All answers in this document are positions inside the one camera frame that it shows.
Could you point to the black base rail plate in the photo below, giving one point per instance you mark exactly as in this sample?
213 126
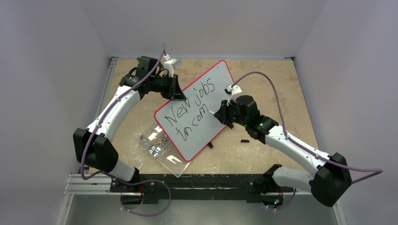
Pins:
251 188

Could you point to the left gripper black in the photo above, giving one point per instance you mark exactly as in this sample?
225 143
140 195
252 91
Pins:
174 92

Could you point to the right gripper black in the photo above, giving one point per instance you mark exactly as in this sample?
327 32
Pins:
226 114

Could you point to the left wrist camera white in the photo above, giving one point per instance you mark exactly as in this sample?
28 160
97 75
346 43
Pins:
171 64

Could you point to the pink framed whiteboard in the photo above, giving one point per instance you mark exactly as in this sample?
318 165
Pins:
188 124

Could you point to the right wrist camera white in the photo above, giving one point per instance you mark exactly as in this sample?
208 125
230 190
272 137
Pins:
233 91

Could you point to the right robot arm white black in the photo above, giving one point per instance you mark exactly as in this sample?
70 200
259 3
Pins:
325 176

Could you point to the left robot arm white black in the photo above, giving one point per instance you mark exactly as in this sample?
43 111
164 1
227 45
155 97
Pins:
93 144

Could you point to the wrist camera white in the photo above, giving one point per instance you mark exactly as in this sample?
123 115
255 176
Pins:
233 91
171 64

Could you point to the clear plastic screw box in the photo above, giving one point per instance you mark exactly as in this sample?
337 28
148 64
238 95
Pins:
156 143

